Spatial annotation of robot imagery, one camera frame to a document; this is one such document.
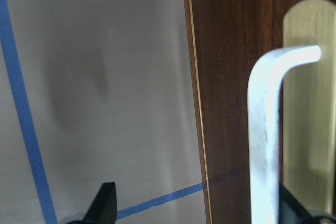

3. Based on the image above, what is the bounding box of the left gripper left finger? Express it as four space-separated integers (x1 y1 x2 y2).
60 182 117 224

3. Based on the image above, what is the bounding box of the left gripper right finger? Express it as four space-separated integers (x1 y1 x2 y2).
278 184 335 224

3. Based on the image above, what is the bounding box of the wooden drawer with white handle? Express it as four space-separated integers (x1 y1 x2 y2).
247 0 335 223

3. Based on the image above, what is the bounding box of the dark wooden drawer box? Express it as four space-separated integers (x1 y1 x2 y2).
184 0 335 223

